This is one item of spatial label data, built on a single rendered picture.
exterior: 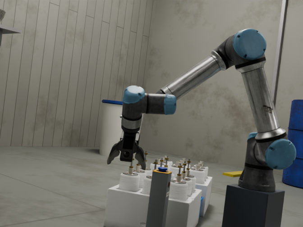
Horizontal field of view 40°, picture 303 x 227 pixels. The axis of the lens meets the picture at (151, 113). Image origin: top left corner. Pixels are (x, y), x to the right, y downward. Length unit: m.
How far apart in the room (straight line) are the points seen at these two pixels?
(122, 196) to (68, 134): 3.32
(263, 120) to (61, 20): 3.80
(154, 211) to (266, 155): 0.53
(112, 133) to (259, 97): 3.19
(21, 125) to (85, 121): 0.95
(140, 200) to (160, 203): 0.18
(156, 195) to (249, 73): 0.63
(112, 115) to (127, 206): 2.73
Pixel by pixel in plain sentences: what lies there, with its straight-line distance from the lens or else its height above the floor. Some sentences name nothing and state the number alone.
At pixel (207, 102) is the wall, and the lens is 5.55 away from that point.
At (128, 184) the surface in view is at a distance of 1.96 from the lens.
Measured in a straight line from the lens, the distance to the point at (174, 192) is 1.91.
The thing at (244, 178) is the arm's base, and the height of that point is 0.34.
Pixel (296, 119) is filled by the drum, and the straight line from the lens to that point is 4.32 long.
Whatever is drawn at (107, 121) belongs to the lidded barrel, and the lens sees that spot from 4.63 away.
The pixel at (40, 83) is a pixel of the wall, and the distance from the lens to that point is 4.88.
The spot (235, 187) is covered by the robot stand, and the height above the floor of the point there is 0.30.
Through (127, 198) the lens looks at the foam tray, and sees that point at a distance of 1.94.
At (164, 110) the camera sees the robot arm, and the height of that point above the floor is 0.57.
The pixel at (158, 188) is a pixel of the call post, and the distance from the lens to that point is 1.75.
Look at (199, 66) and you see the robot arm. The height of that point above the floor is 0.76.
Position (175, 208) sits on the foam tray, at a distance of 1.89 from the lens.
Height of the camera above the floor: 0.56
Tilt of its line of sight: level
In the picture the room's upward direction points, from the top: 7 degrees clockwise
